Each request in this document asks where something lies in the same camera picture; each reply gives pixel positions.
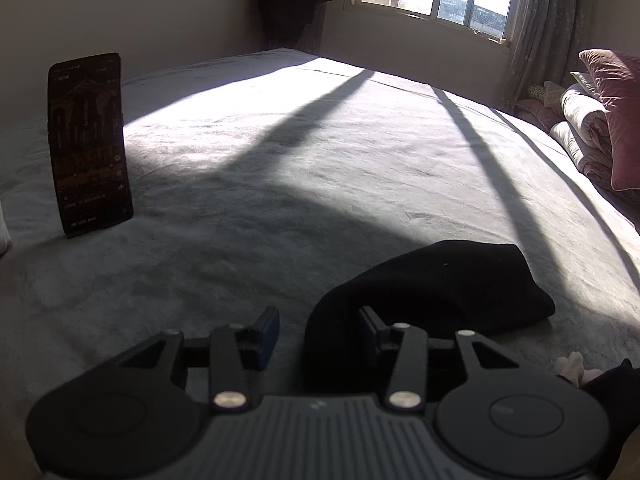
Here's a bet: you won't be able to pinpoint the patterned curtain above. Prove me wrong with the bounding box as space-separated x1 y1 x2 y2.
500 0 608 111

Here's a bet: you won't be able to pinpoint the black smartphone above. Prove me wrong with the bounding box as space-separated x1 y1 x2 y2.
47 52 135 239

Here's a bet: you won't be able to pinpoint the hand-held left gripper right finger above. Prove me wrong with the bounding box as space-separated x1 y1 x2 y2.
357 305 526 411

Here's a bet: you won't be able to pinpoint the dark hanging clothes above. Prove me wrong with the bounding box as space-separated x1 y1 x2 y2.
251 0 338 53

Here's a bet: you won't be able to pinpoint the pale fluffy object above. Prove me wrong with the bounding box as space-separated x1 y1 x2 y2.
556 351 603 388

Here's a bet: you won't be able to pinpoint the folded quilt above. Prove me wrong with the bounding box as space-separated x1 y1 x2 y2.
550 82 640 233

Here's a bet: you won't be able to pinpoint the bed with grey sheet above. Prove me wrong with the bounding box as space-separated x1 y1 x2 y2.
0 48 640 480

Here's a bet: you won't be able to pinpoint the pink pillow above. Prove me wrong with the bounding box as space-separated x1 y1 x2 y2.
579 49 640 192

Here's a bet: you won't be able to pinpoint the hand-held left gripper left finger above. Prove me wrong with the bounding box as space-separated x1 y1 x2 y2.
112 306 281 415

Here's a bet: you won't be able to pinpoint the black garment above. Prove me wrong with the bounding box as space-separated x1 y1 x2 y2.
302 240 557 396

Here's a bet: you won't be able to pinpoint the mauve cushion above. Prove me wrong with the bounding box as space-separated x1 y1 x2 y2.
515 81 566 133

